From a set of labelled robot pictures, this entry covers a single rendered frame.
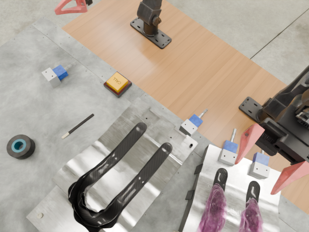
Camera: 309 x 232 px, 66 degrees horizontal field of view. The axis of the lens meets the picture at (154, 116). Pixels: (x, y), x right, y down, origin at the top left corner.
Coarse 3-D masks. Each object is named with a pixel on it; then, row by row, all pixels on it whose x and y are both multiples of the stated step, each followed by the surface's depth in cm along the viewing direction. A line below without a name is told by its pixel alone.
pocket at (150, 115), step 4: (148, 112) 83; (152, 112) 83; (144, 116) 83; (148, 116) 83; (152, 116) 83; (156, 116) 83; (160, 116) 80; (148, 120) 82; (152, 120) 82; (156, 120) 82
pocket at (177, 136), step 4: (172, 128) 79; (176, 128) 80; (172, 132) 81; (176, 132) 81; (180, 132) 80; (172, 136) 80; (176, 136) 80; (180, 136) 80; (184, 136) 79; (176, 140) 80; (180, 140) 80; (180, 144) 79
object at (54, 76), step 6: (60, 66) 92; (72, 66) 94; (42, 72) 89; (48, 72) 89; (54, 72) 90; (60, 72) 91; (66, 72) 91; (48, 78) 88; (54, 78) 89; (60, 78) 91; (54, 84) 91
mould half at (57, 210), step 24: (120, 120) 79; (144, 120) 79; (168, 120) 80; (96, 144) 76; (144, 144) 76; (72, 168) 68; (120, 168) 73; (168, 168) 74; (96, 192) 65; (144, 192) 70; (48, 216) 69; (72, 216) 69; (120, 216) 63
